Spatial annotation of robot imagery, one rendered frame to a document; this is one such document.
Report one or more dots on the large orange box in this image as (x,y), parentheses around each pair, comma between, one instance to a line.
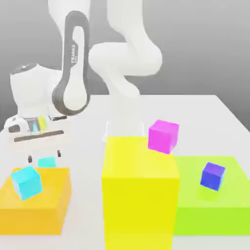
(35,214)

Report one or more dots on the small blue cube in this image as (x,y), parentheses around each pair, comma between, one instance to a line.
(212,176)

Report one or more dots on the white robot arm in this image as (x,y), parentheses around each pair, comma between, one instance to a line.
(125,64)

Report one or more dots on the small cyan cube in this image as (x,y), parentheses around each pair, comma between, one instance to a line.
(26,183)
(46,162)

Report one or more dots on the large yellow box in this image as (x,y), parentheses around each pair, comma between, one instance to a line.
(140,195)

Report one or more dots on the small magenta cube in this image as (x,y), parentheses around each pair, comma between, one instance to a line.
(163,136)

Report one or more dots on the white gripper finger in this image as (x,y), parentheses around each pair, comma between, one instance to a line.
(29,159)
(58,153)

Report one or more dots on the large green box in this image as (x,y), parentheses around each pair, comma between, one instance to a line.
(214,218)

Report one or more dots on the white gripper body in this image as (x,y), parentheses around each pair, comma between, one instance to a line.
(39,135)

